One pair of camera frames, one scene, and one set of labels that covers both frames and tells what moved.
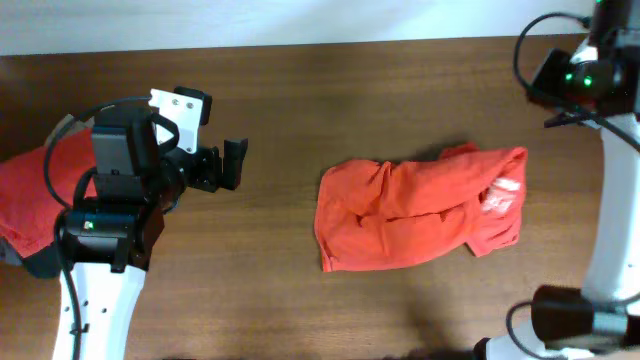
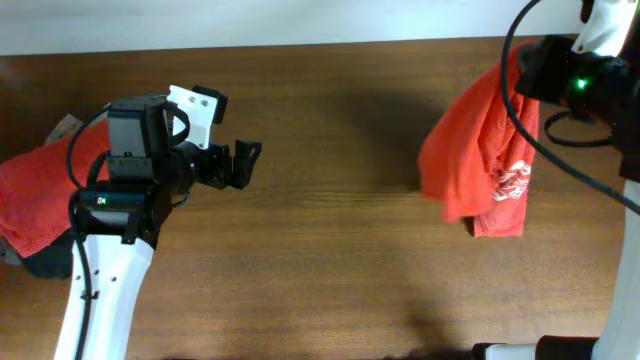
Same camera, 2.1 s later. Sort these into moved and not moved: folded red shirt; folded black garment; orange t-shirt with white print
Moved: orange t-shirt with white print
Not moved: folded red shirt; folded black garment
